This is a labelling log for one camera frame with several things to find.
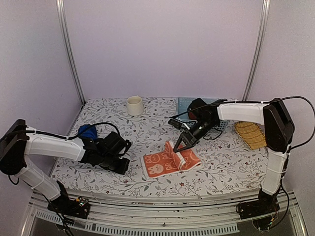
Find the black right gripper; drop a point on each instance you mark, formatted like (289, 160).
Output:
(190, 137)

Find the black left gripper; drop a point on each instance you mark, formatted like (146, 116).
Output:
(123, 168)

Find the orange bunny pattern towel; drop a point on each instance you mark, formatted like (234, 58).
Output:
(169, 162)

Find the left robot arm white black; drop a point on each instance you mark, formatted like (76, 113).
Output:
(22, 141)

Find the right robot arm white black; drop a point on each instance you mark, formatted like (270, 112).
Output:
(271, 118)

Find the dark red rolled towel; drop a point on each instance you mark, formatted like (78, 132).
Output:
(191, 115)

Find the light blue plastic basket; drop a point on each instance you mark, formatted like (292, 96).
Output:
(182, 106)

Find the blue towel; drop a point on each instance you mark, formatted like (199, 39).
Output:
(88, 131)

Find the cream ceramic cup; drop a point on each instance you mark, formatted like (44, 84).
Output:
(134, 105)

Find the yellow bamboo tray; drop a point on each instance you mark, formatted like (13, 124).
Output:
(251, 134)

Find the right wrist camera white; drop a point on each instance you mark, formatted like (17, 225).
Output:
(178, 124)

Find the front aluminium rail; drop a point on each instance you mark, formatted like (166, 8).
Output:
(212, 215)

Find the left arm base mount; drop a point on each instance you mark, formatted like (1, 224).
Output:
(63, 205)

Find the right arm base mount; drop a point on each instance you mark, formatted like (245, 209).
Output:
(265, 204)

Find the right aluminium frame post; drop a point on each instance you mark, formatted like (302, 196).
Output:
(258, 46)

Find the aluminium frame post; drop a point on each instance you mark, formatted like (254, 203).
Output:
(258, 46)
(69, 52)

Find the left aluminium frame post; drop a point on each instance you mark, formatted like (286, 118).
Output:
(69, 52)

